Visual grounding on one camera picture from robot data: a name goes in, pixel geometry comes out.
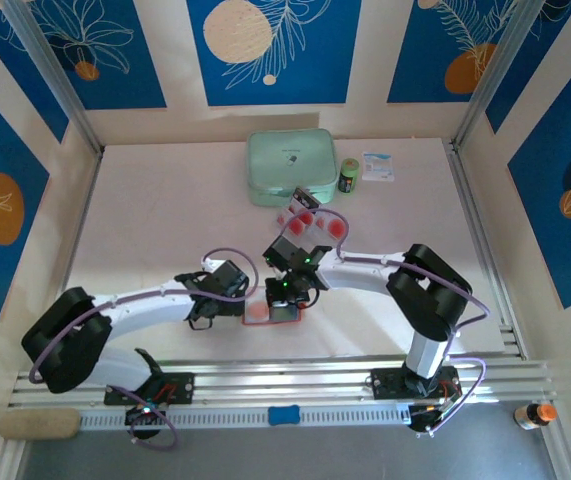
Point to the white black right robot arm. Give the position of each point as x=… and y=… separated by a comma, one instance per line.
x=360, y=272

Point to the amber bottle orange cap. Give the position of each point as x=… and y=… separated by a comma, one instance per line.
x=535, y=416

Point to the orange card holder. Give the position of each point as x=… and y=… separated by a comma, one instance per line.
x=270, y=324

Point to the mint green zip pouch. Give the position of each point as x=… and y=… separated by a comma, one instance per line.
x=285, y=165

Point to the blue plastic clip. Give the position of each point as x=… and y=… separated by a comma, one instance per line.
x=283, y=416

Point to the green capped bottle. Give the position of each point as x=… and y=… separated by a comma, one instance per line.
x=349, y=175

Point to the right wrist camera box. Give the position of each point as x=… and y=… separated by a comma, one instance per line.
x=282, y=250

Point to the beige foam block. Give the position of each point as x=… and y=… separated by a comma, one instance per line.
x=40, y=424

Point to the white blue paper packet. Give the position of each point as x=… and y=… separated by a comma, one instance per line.
x=379, y=167

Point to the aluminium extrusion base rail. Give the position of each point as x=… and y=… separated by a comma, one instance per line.
x=290, y=380

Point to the aluminium side rail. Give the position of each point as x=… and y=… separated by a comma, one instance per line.
x=461, y=175

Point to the aluminium frame post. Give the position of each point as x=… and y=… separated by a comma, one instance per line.
x=493, y=75
x=58, y=80

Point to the black credit card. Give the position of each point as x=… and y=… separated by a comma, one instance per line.
x=306, y=197

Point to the clear acrylic card stand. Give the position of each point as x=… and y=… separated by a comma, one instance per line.
x=322, y=241

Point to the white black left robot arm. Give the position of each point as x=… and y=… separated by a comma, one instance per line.
x=145, y=310

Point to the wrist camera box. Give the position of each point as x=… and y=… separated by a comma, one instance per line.
x=229, y=277
x=282, y=250

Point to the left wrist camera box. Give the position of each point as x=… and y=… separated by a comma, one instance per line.
x=229, y=277

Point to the black control box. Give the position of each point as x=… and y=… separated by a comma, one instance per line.
x=422, y=422
x=147, y=424

